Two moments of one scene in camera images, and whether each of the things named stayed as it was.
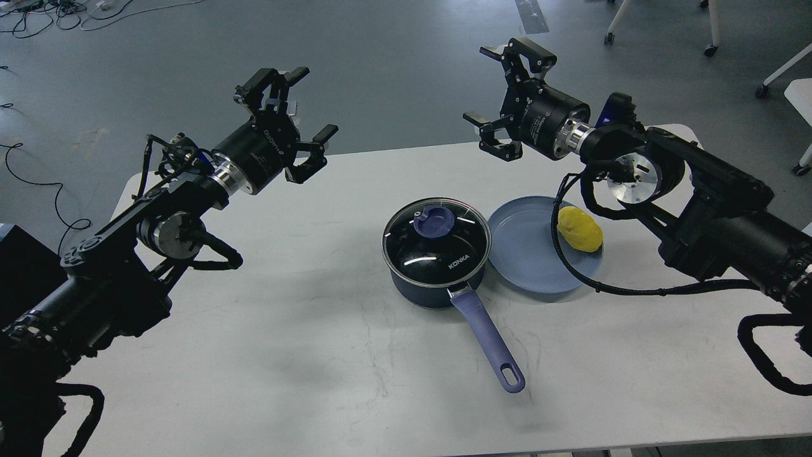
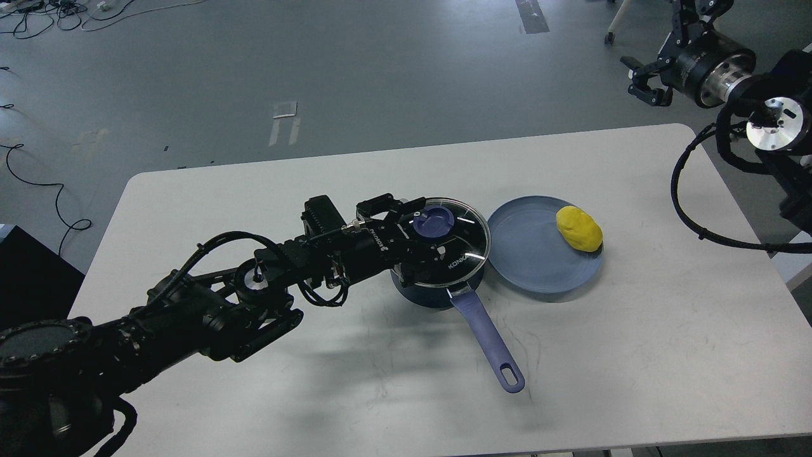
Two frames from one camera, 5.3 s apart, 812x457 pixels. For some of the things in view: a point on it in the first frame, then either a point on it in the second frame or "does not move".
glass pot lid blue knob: (434, 221) does not move
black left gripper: (268, 143) to (385, 242)
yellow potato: (579, 228) does not move
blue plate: (520, 241) does not move
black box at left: (30, 272) does not move
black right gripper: (533, 112) to (704, 63)
